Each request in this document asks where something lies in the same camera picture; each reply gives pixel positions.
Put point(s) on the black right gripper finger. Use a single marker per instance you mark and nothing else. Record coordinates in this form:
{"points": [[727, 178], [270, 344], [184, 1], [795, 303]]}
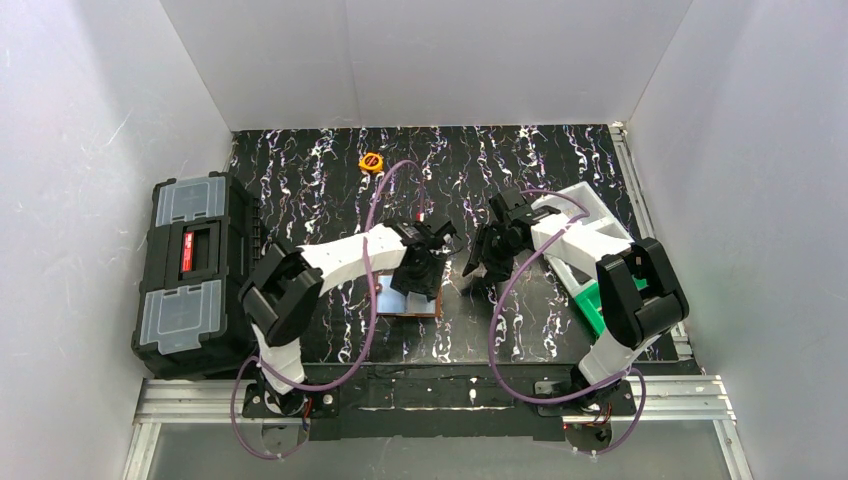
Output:
{"points": [[498, 270], [476, 263]]}

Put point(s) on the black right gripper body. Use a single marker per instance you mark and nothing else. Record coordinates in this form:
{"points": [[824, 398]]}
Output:
{"points": [[495, 253]]}

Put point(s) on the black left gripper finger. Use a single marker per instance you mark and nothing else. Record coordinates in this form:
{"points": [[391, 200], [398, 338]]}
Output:
{"points": [[402, 295], [430, 285]]}

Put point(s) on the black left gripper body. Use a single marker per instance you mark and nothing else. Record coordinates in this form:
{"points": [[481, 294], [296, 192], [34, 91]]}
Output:
{"points": [[421, 279]]}

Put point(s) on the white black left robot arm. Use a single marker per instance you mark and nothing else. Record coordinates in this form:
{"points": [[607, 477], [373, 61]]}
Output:
{"points": [[287, 283]]}

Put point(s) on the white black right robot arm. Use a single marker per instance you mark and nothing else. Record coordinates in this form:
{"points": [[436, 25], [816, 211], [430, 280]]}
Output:
{"points": [[552, 232]]}

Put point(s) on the white plastic bin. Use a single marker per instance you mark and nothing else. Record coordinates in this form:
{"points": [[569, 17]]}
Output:
{"points": [[590, 208], [575, 278]]}

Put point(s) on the green plastic bin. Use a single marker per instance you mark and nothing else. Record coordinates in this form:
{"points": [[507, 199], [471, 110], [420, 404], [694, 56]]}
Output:
{"points": [[633, 311]]}

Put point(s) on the orange round cap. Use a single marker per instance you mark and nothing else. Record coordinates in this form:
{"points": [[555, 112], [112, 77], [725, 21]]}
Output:
{"points": [[371, 163]]}

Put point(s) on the black toolbox with clear lids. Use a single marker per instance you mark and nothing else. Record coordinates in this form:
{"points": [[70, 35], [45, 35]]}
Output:
{"points": [[202, 243]]}

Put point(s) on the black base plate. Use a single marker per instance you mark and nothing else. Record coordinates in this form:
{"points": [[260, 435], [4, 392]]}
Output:
{"points": [[454, 402]]}

